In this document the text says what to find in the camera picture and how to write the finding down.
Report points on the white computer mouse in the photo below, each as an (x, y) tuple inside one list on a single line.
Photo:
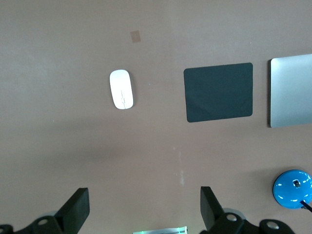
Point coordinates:
[(121, 89)]

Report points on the silver laptop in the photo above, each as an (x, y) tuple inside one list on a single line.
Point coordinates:
[(291, 90)]

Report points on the black mouse pad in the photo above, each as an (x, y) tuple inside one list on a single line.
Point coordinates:
[(218, 92)]

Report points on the blue round lamp base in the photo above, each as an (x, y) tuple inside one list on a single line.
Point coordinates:
[(291, 189)]

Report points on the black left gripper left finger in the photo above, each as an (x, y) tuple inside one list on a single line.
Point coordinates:
[(73, 213)]

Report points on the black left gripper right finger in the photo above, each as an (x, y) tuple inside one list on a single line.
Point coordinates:
[(214, 212)]

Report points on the brown tape patch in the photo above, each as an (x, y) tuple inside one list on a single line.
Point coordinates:
[(135, 36)]

